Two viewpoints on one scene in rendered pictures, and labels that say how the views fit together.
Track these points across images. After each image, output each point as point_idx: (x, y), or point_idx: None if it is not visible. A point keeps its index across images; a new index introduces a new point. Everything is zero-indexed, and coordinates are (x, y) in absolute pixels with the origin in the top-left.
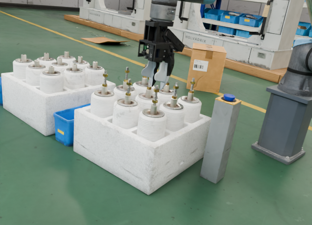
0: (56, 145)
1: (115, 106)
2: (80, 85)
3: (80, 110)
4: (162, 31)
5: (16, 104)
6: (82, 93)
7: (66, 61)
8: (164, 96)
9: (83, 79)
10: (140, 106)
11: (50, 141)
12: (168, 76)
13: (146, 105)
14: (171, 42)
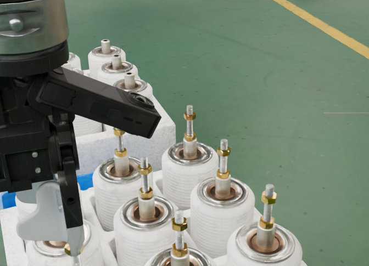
0: (3, 262)
1: (26, 244)
2: (83, 129)
3: (7, 216)
4: (25, 85)
5: None
6: (83, 148)
7: (99, 62)
8: (205, 211)
9: None
10: (117, 239)
11: (0, 248)
12: (75, 228)
13: (128, 243)
14: (66, 123)
